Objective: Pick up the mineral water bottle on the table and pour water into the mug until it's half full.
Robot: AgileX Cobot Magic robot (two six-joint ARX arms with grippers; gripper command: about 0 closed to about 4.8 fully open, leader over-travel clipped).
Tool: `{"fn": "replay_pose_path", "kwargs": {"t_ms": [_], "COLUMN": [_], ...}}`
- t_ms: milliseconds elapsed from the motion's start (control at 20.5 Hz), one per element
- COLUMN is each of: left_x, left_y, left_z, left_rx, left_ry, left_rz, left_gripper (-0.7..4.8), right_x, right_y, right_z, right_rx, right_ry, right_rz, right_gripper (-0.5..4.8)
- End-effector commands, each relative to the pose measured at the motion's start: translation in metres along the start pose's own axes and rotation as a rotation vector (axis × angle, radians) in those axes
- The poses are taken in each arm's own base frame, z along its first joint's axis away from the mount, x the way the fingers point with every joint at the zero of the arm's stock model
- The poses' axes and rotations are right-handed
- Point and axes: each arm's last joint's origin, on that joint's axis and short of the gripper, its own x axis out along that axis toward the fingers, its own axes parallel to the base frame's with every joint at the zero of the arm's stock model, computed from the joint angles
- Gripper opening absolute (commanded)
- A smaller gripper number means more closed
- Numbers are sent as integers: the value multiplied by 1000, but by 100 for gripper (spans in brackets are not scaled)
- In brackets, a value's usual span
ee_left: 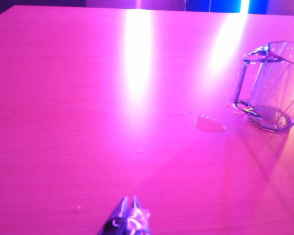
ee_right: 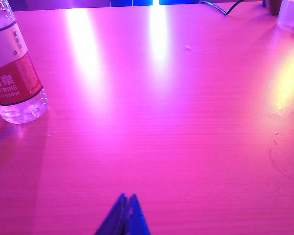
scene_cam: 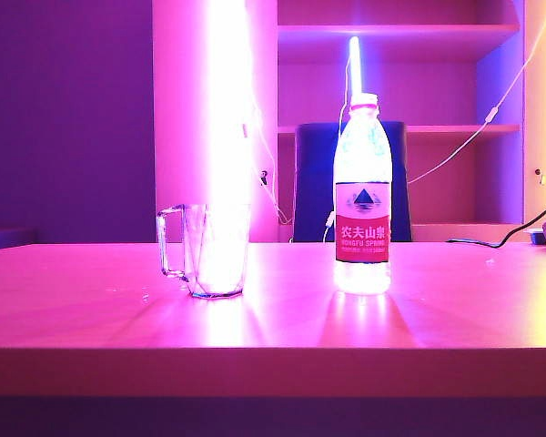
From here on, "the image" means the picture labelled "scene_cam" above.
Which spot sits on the small black clip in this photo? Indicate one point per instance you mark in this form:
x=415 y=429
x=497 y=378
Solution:
x=264 y=177

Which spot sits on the Nongfu Spring water bottle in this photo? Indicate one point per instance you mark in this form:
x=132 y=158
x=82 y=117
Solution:
x=363 y=214

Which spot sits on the dark office chair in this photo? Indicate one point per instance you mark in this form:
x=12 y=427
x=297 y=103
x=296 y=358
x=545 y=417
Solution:
x=314 y=182

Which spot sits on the tall bright LED light tube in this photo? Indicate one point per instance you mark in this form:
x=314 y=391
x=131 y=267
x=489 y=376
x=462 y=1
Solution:
x=223 y=114

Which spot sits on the short LED light stick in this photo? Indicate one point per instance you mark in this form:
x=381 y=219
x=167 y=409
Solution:
x=356 y=68

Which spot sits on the clear glass mug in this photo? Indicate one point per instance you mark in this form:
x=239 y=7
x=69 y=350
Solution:
x=214 y=255

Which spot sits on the small blue cup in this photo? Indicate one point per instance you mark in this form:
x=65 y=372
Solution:
x=534 y=236

